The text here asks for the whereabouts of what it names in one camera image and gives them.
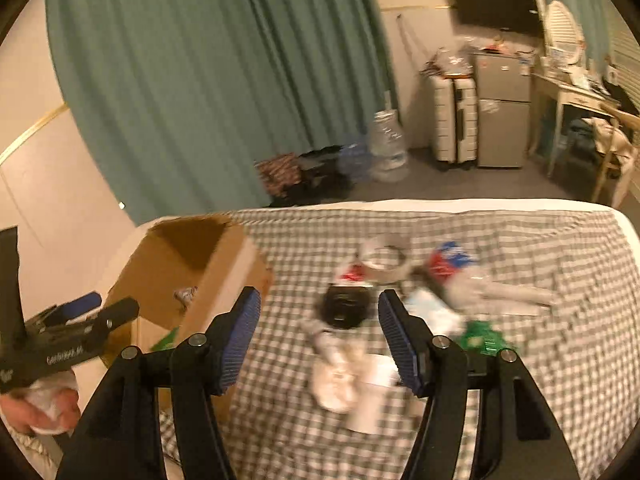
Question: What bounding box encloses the pale blue tissue pack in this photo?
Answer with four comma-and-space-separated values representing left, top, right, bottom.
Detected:
401, 286, 467, 334

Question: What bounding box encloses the patterned bag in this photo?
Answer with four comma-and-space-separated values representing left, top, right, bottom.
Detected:
254, 153, 304, 199

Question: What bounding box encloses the wooden chair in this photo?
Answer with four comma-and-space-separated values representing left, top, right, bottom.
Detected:
581, 109, 640, 207

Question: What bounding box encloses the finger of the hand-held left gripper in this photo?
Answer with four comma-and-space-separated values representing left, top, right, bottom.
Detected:
25, 297, 141, 356
42, 292, 104, 328

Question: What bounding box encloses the cardboard box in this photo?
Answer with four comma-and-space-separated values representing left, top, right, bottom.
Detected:
102, 215, 274, 426

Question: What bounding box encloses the black television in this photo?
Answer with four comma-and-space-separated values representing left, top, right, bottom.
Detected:
448, 0, 544, 38

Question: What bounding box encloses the cream cloth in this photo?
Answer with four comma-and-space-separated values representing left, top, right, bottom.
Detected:
591, 116, 639, 162

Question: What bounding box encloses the large clear water bottle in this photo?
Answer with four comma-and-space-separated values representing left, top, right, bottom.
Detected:
370, 109, 411, 184

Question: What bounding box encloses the blue water bottle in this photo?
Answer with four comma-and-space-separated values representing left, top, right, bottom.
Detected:
339, 143, 374, 182

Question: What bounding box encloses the white paper card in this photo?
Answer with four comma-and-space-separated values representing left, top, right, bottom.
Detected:
349, 353, 402, 434

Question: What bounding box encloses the white louvred door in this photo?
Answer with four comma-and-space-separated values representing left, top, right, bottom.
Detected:
607, 17, 640, 113

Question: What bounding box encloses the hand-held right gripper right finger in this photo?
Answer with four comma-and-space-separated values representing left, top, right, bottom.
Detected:
377, 289, 581, 480

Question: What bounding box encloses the white suitcase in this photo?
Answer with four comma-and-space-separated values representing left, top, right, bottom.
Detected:
431, 76, 479, 163

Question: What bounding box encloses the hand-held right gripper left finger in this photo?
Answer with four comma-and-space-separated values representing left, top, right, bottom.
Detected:
55, 286, 262, 480

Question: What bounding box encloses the grey mini fridge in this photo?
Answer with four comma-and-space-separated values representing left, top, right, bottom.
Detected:
472, 52, 532, 169

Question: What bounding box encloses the tape roll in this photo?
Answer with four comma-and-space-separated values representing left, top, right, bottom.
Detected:
360, 233, 412, 282

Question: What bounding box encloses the clear plastic bag bundle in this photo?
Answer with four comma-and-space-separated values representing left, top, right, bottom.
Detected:
424, 241, 490, 292

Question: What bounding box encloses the black bag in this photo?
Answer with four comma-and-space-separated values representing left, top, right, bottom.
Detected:
270, 146, 352, 207

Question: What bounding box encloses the white oval mirror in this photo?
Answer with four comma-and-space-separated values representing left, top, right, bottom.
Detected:
542, 1, 587, 68

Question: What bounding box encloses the wide green curtain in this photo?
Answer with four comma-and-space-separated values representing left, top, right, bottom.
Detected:
45, 0, 397, 226

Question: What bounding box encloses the small red white packet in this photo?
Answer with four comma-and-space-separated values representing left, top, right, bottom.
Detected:
336, 261, 374, 289

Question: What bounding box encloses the white bed mattress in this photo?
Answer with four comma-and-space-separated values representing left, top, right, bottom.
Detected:
270, 198, 628, 215

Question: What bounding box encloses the green box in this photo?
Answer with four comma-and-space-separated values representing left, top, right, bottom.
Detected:
456, 319, 517, 354

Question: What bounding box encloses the white dressing table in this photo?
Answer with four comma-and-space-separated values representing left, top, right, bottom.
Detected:
529, 71, 622, 179

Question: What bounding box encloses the person's left hand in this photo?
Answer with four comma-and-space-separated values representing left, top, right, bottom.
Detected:
0, 380, 83, 436

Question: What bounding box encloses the black bracelet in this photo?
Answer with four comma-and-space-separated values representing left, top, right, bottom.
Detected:
321, 283, 373, 329

